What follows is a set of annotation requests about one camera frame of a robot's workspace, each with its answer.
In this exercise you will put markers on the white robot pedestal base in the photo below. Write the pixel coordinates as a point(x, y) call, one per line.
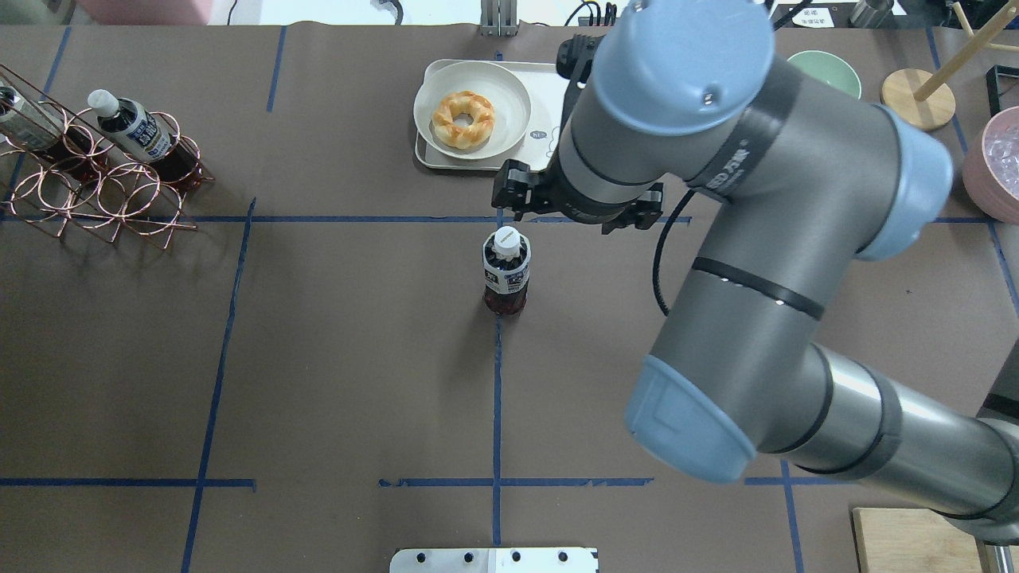
point(526, 559)

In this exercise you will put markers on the pink storage bin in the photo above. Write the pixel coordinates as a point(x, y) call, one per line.
point(148, 12)

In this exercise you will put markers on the copper wire bottle rack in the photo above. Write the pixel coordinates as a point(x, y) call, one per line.
point(111, 168)

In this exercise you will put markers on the beige serving tray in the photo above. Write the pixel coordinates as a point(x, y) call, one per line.
point(547, 90)

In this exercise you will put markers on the wooden mug tree stand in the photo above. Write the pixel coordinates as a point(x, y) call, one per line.
point(922, 98)

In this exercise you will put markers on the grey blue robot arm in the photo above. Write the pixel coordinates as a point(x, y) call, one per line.
point(808, 179)

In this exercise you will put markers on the glazed donut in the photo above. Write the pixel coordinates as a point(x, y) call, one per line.
point(463, 120)

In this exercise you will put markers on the tea bottle in rack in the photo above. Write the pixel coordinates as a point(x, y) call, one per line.
point(146, 138)
point(40, 132)

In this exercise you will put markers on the wooden cutting board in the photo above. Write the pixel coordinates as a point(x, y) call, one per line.
point(911, 540)

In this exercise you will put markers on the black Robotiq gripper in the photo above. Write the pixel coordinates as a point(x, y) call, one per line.
point(516, 186)

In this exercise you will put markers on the mint green bowl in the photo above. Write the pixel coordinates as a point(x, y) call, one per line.
point(830, 69)

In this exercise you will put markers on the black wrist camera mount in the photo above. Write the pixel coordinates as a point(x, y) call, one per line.
point(574, 57)

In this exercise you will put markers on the white round plate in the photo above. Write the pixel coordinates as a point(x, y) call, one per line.
point(512, 103)

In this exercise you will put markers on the tea bottle white cap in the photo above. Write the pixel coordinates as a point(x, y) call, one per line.
point(506, 256)

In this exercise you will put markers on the pink bowl with ice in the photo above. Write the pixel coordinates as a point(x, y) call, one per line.
point(990, 168)

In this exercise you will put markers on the aluminium frame post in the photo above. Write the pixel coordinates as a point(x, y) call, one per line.
point(499, 18)

